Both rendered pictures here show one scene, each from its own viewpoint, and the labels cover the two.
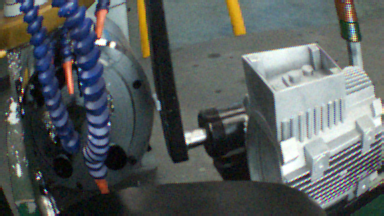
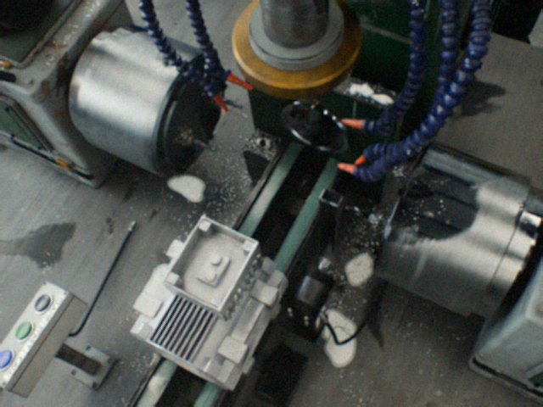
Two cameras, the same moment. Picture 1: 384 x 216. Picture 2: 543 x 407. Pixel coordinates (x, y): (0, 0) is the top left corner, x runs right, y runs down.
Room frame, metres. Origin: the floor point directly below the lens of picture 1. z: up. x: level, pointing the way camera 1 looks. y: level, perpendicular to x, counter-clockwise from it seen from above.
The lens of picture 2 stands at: (1.07, -0.26, 1.99)
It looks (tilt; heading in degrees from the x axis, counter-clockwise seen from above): 65 degrees down; 138
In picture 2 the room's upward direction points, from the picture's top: 10 degrees counter-clockwise
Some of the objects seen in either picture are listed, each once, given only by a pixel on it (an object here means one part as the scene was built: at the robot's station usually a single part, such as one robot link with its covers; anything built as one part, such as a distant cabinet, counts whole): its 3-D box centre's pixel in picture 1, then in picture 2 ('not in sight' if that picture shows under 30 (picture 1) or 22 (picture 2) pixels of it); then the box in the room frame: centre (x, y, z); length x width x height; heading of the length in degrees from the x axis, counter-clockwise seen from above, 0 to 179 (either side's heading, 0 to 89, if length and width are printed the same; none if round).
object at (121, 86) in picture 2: not in sight; (131, 91); (0.36, 0.05, 1.04); 0.37 x 0.25 x 0.25; 12
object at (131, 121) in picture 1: (67, 89); (470, 236); (1.03, 0.19, 1.04); 0.41 x 0.25 x 0.25; 12
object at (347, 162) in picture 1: (325, 147); (211, 308); (0.77, -0.17, 1.01); 0.20 x 0.19 x 0.19; 102
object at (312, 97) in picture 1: (302, 91); (214, 269); (0.76, -0.13, 1.11); 0.12 x 0.11 x 0.07; 102
